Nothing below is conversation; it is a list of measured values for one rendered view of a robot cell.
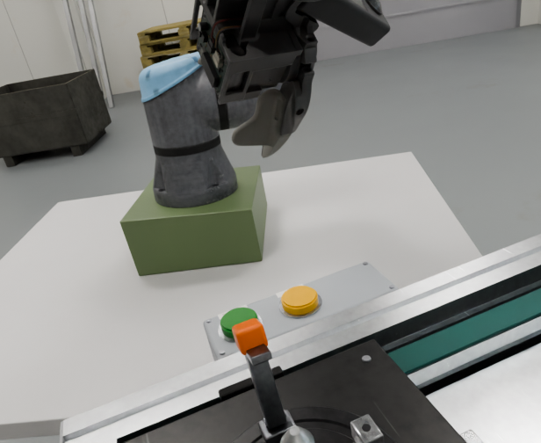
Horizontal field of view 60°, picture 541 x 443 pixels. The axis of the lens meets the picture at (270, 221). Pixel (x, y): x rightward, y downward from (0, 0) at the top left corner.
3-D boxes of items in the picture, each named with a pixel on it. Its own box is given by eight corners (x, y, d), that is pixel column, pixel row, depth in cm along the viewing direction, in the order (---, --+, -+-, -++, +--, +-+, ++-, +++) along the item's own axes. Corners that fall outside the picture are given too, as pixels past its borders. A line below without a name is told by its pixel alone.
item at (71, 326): (61, 212, 123) (58, 201, 121) (411, 163, 113) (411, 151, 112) (-169, 454, 61) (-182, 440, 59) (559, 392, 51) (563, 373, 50)
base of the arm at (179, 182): (167, 179, 93) (155, 131, 89) (241, 172, 91) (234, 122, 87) (144, 211, 79) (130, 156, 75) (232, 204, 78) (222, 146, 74)
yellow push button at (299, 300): (277, 306, 53) (275, 292, 52) (310, 294, 54) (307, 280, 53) (292, 326, 49) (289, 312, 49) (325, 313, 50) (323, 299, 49)
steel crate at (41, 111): (90, 156, 470) (63, 84, 437) (-8, 170, 484) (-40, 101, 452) (119, 130, 545) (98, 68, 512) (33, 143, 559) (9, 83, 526)
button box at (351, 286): (213, 359, 55) (201, 318, 52) (371, 298, 60) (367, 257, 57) (229, 403, 49) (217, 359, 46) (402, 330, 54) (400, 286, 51)
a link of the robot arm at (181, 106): (153, 135, 86) (135, 58, 80) (225, 124, 87) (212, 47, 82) (149, 153, 75) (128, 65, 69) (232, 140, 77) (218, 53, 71)
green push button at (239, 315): (219, 328, 51) (215, 314, 50) (253, 315, 52) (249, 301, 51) (229, 351, 48) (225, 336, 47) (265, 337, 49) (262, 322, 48)
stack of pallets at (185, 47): (246, 75, 723) (234, 11, 681) (241, 87, 645) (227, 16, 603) (166, 88, 737) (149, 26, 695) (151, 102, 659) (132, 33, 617)
